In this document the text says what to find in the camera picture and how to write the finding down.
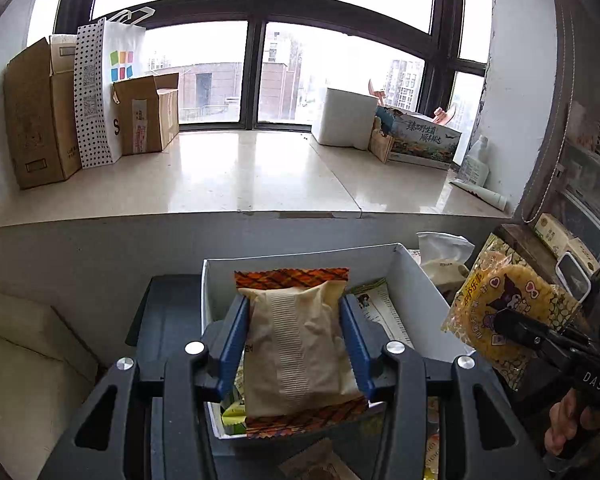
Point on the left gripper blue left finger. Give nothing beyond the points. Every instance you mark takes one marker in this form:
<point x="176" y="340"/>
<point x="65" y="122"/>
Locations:
<point x="225" y="340"/>

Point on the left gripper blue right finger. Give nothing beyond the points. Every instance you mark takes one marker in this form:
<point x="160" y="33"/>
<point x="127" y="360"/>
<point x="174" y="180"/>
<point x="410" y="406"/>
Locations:
<point x="363" y="339"/>

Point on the beige orange plaid snack pack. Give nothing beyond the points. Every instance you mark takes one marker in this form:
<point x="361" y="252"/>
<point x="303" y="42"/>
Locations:
<point x="296" y="373"/>

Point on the yellow cracker snack bag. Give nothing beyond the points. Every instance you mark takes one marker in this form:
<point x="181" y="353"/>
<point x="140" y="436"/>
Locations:
<point x="501" y="280"/>

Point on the person's right hand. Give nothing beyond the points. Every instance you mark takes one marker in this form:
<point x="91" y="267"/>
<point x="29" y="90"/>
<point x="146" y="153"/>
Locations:
<point x="564" y="425"/>

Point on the blue table cloth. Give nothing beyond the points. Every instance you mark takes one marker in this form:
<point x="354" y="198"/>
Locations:
<point x="168" y="317"/>

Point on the green snack packet in box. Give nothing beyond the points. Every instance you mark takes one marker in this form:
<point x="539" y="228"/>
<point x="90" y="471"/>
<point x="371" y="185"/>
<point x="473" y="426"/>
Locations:
<point x="234" y="418"/>

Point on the white storage box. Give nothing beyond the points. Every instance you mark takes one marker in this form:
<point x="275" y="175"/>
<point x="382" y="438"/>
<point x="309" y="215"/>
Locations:
<point x="391" y="287"/>

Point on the white digital clock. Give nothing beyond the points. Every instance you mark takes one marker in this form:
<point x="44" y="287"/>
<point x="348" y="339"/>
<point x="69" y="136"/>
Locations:
<point x="573" y="278"/>

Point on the tissue pack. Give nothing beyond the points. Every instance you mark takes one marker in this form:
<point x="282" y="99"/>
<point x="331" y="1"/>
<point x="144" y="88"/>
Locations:
<point x="443" y="258"/>

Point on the beige green carton box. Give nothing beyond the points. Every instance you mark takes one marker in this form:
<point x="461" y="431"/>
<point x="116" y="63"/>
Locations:
<point x="559" y="240"/>

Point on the clear plastic drawer organizer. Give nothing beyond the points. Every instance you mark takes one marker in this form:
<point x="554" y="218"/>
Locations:
<point x="577" y="203"/>

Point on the white tube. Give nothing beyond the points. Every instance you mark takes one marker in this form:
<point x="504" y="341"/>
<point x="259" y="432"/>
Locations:
<point x="494" y="199"/>

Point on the cream sofa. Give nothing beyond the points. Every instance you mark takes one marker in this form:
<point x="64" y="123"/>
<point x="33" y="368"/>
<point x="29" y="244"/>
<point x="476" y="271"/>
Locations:
<point x="45" y="376"/>

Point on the white pump bottle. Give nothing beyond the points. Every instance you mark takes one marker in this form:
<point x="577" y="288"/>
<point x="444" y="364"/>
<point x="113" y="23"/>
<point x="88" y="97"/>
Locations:
<point x="474" y="168"/>

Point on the printed landscape gift box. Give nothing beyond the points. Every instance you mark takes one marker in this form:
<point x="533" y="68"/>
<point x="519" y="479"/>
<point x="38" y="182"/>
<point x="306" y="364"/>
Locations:
<point x="417" y="140"/>

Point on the white foam box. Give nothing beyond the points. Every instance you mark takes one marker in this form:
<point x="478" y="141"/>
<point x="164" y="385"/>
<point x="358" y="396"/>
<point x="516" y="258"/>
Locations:
<point x="346" y="120"/>

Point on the small open cardboard box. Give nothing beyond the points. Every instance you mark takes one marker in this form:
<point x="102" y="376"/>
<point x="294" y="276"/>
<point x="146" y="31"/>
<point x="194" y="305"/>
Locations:
<point x="148" y="113"/>

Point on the white polka dot paper bag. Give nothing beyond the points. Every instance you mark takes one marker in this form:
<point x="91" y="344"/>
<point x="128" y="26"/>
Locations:
<point x="107" y="51"/>

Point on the large brown cardboard box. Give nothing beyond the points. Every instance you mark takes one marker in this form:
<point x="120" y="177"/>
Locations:
<point x="39" y="112"/>

